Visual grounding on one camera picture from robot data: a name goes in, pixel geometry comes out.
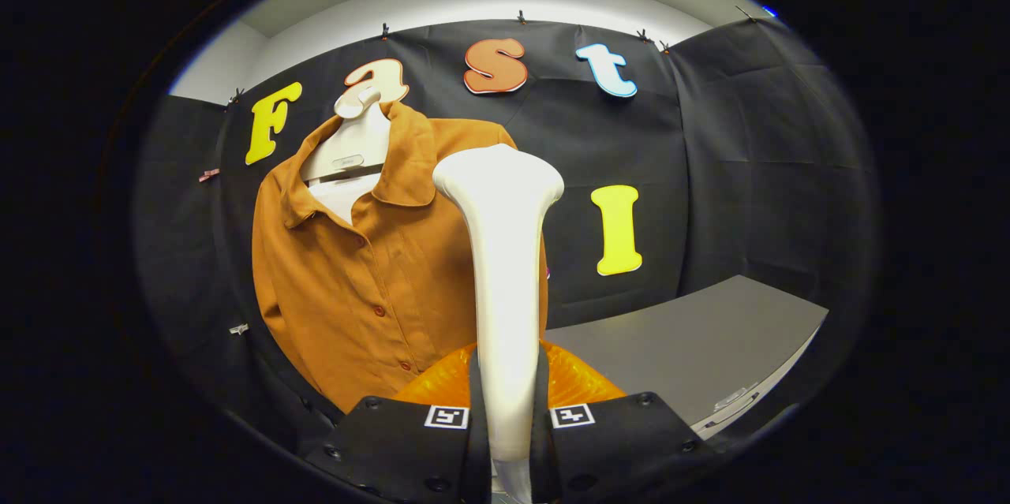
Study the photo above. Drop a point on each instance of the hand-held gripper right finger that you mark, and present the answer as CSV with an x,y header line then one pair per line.
x,y
623,449

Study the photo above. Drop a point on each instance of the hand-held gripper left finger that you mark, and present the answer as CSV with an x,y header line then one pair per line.
x,y
394,449

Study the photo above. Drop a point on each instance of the orange button-up shirt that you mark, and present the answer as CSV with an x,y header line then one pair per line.
x,y
347,291

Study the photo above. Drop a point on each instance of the grey cabinet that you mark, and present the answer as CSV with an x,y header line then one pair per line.
x,y
694,346

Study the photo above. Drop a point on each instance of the white mannequin torso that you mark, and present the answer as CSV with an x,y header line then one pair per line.
x,y
351,149

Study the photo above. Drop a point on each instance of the black backdrop cloth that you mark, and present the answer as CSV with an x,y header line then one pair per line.
x,y
750,157

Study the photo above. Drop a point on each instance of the pink clip tag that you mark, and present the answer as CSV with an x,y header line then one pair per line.
x,y
209,174

